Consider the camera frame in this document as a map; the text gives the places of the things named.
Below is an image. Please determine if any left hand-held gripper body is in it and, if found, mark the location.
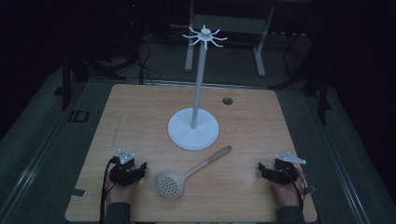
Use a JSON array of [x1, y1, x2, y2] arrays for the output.
[[108, 148, 138, 188]]

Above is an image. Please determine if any black metal stand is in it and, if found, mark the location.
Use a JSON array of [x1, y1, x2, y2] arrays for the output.
[[269, 31, 333, 126], [53, 54, 127, 112]]

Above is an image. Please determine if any person's left hand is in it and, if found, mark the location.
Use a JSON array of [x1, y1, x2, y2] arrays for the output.
[[105, 173, 140, 207]]

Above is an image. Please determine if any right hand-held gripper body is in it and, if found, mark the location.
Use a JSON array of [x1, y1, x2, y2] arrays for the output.
[[264, 151, 307, 187]]

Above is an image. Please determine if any person's right hand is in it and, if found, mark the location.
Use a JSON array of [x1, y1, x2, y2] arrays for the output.
[[271, 167, 306, 209]]

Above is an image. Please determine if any white desk frame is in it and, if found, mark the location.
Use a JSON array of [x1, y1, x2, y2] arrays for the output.
[[183, 0, 277, 78]]

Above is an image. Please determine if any black tripod with cables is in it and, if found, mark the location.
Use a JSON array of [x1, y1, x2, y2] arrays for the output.
[[122, 0, 163, 86]]

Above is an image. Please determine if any white utensil rack stand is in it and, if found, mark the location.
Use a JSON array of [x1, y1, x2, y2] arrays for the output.
[[167, 24, 229, 152]]

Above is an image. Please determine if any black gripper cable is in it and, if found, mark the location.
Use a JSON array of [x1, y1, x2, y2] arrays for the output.
[[98, 156, 120, 224], [279, 159, 307, 211]]

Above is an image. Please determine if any beige slotted spoon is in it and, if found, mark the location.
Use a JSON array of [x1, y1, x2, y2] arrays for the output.
[[154, 145, 233, 200]]

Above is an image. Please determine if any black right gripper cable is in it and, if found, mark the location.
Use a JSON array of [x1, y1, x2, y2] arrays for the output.
[[279, 159, 307, 211]]

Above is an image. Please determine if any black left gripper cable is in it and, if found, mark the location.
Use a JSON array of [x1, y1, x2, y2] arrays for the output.
[[98, 156, 120, 224]]

